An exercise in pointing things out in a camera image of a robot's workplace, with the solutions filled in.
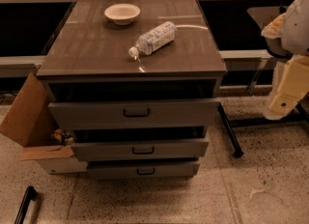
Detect grey top drawer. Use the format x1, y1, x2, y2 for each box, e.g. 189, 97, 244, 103
48, 98, 218, 130

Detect grey drawer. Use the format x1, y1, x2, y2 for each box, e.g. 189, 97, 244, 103
48, 98, 218, 130
87, 160, 200, 180
71, 138, 209, 162

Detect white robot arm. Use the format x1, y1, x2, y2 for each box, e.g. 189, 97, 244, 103
262, 0, 309, 120

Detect grey drawer cabinet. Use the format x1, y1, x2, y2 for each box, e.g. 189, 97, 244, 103
37, 0, 226, 173

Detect grey middle drawer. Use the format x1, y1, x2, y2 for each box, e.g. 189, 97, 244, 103
71, 138, 209, 162

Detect grey bottom drawer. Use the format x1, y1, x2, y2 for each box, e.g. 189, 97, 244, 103
87, 160, 200, 180

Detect black chair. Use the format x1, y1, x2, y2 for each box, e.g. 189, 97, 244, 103
247, 0, 309, 58

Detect black table leg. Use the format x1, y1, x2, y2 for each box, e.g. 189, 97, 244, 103
218, 104, 243, 158

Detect clear plastic water bottle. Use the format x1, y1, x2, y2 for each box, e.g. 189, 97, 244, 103
128, 21, 177, 59

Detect white bowl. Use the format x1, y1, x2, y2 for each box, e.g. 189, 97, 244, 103
104, 4, 141, 25

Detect small items in box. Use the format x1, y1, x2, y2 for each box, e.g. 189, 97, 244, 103
51, 128, 74, 146

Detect brown cardboard box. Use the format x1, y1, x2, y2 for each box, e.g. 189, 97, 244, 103
0, 73, 87, 174

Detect black bar on floor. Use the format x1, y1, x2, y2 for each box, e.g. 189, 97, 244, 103
14, 185, 37, 224

